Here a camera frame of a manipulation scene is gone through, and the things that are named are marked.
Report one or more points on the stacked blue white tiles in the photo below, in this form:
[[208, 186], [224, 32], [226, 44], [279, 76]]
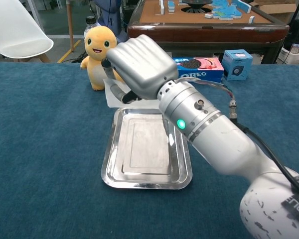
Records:
[[171, 7]]

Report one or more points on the clear plastic water bottle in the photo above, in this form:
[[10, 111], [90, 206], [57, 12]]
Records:
[[91, 21]]

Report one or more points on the shiny metal tray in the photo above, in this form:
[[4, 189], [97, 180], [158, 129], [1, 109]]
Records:
[[144, 149]]

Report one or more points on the brown cardboard box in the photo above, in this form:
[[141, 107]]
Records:
[[276, 10]]

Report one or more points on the wooden post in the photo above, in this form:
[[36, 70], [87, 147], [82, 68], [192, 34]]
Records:
[[69, 25]]

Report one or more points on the blue Oreo cookie box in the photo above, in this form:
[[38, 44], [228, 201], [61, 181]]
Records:
[[201, 74]]

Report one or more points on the narrow standing tile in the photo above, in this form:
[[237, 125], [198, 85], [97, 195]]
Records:
[[161, 7]]

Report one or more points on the blue table cloth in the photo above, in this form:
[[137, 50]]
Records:
[[40, 149]]

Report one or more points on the long blue tile row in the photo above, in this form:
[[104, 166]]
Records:
[[243, 6]]

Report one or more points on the blue mahjong tile pile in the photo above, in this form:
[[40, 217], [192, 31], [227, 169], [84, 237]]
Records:
[[225, 11]]

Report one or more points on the white chair with wooden legs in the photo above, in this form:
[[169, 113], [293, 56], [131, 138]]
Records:
[[15, 30]]

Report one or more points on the flat white mahjong tile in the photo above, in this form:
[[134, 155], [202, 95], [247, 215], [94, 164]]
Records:
[[209, 16]]

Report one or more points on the white plastic crate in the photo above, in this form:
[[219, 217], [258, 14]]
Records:
[[295, 53]]

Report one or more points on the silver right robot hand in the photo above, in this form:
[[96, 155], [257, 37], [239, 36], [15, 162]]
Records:
[[142, 67]]

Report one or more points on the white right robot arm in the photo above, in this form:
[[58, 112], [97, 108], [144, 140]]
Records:
[[221, 144]]

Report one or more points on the black mahjong table dome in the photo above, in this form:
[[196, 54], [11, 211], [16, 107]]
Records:
[[196, 4]]

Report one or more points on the blue grey machine base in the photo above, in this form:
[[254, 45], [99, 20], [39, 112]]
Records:
[[120, 35]]

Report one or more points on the yellow plush dinosaur toy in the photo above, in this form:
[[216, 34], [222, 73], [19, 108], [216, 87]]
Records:
[[94, 72]]

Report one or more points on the brown mahjong table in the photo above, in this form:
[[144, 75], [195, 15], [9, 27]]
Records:
[[201, 30]]

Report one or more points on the upright white mahjong tile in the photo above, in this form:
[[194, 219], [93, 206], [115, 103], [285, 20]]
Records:
[[251, 20]]

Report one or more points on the white paper sheet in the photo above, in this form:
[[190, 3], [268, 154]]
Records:
[[112, 99]]

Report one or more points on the small light blue box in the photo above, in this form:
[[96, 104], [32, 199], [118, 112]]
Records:
[[236, 64]]

